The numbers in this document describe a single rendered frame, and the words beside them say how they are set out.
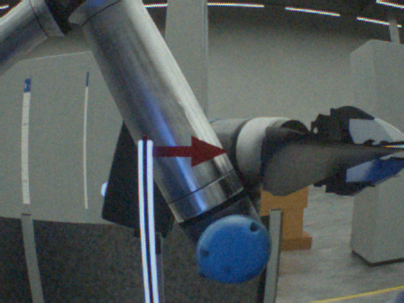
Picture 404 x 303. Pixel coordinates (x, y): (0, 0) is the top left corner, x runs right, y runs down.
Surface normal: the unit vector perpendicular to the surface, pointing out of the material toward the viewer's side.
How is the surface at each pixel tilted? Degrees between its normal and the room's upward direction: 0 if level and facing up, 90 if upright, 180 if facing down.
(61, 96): 90
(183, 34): 90
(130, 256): 90
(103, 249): 90
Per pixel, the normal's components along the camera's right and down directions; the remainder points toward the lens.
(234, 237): 0.02, 0.00
